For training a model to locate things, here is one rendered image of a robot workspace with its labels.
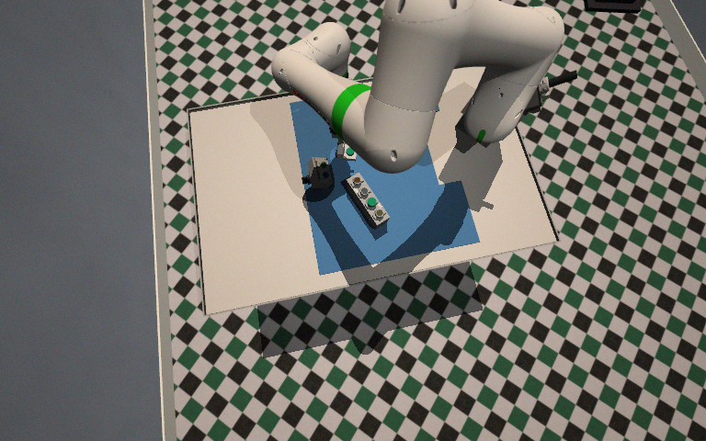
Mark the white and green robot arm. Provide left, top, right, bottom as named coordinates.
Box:
left=271, top=0, right=577, bottom=174

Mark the small sloping desk with blue and green keys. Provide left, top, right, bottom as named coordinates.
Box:
left=302, top=157, right=333, bottom=191

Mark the blue flat mat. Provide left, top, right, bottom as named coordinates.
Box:
left=290, top=101, right=480, bottom=275

